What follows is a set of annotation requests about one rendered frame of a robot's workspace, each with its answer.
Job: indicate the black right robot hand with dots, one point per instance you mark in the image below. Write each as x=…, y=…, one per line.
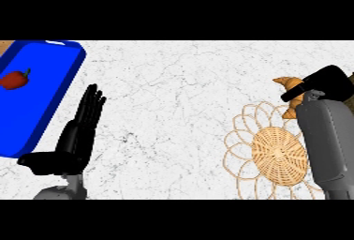
x=329, y=82

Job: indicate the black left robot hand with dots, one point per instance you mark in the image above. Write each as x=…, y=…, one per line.
x=78, y=137

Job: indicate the golden brown croissant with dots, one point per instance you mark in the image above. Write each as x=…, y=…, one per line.
x=291, y=84

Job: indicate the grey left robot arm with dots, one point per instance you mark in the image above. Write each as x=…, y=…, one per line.
x=64, y=190

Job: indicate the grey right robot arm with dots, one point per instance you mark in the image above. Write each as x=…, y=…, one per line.
x=329, y=146

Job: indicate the brown placemat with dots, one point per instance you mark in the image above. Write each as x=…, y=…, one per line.
x=350, y=101

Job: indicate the wicker basket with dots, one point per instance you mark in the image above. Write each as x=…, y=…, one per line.
x=276, y=154

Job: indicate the blue cutting board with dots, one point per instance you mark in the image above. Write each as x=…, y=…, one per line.
x=39, y=93

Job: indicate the brown wooden corner piece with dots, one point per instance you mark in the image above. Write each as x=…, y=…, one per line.
x=5, y=46

